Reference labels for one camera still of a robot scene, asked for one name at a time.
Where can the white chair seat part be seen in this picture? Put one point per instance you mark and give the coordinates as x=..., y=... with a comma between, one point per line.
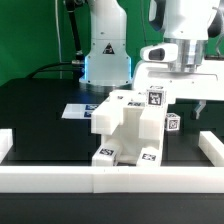
x=133, y=136

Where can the white sheet with fiducial tags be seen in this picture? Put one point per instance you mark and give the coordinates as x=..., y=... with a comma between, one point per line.
x=78, y=111

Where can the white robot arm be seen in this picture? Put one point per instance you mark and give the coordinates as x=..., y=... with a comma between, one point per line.
x=178, y=63

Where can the white chair back part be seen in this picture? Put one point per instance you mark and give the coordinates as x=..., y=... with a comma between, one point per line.
x=124, y=106

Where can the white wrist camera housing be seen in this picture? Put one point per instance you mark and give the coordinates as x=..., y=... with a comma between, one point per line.
x=163, y=52

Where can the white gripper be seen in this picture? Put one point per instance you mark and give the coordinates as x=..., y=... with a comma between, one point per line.
x=206, y=83

